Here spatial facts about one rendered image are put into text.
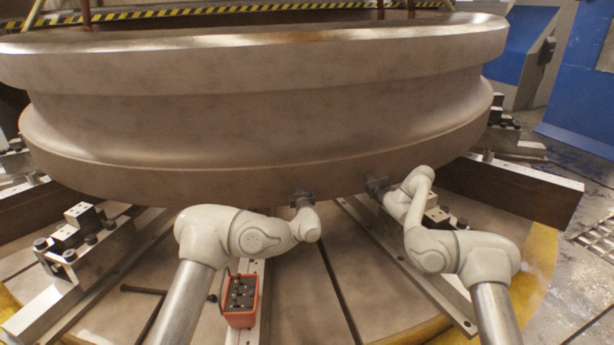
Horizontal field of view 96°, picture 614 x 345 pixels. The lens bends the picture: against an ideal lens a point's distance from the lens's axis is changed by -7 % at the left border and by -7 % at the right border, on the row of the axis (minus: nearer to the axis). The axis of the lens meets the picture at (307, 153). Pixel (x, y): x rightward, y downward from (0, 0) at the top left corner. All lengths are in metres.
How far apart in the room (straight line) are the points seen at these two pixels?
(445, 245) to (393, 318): 1.02
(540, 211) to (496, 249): 1.92
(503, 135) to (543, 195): 1.08
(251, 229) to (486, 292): 0.65
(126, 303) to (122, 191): 0.70
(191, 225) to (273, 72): 0.80
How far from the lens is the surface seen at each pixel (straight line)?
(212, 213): 0.88
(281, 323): 1.88
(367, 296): 2.00
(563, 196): 2.85
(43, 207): 3.20
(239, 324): 1.42
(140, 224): 2.55
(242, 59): 1.41
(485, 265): 0.99
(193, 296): 0.86
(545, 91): 7.41
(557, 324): 2.73
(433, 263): 0.95
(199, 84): 1.47
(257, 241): 0.79
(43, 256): 2.31
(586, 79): 5.66
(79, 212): 2.19
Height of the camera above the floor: 1.89
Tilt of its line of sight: 27 degrees down
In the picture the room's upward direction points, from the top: 1 degrees counter-clockwise
